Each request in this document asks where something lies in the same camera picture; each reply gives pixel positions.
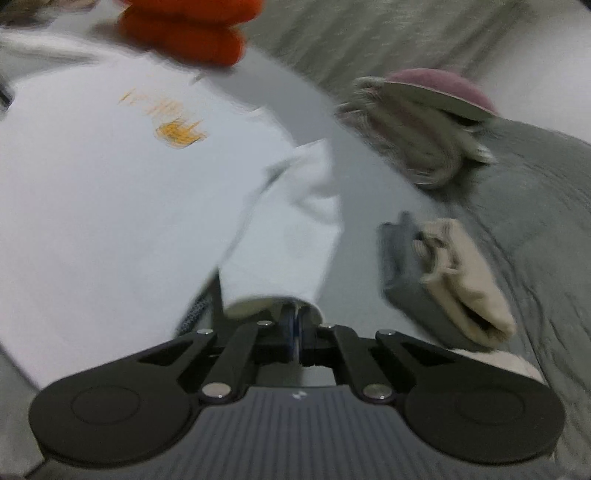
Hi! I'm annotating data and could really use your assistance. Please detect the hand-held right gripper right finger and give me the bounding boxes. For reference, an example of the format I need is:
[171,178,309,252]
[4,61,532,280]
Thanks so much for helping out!
[298,308,463,404]

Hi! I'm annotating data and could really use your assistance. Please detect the grey quilted blanket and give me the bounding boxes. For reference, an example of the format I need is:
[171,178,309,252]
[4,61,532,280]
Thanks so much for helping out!
[416,117,591,462]

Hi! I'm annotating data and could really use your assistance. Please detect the pink pillow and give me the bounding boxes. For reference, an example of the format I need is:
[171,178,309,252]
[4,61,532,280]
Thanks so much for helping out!
[382,68,500,122]

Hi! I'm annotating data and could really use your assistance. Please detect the grey bed sheet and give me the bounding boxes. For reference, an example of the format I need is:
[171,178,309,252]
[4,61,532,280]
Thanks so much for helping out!
[0,44,546,389]

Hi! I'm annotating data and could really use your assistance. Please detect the folded grey pink quilt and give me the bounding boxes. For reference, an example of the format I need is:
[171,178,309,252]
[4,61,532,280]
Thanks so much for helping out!
[336,76,498,190]

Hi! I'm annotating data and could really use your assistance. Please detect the orange pumpkin plush pillow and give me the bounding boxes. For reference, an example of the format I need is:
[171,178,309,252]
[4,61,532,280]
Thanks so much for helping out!
[117,0,265,68]

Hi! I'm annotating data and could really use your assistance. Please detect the grey star curtain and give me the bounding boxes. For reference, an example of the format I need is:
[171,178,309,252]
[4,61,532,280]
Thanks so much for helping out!
[249,0,523,99]

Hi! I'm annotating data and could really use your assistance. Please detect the white t-shirt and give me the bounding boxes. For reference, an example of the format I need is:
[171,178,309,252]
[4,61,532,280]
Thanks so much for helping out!
[0,30,345,389]

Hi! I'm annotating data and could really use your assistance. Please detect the folded grey garment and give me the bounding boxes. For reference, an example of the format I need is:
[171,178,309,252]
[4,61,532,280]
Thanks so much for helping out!
[378,211,491,354]

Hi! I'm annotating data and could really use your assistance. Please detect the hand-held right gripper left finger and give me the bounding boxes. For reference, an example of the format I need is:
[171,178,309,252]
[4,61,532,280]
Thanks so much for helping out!
[139,302,297,400]

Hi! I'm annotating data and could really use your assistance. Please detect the folded beige garment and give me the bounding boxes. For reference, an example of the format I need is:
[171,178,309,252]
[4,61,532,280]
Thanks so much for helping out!
[413,217,517,348]

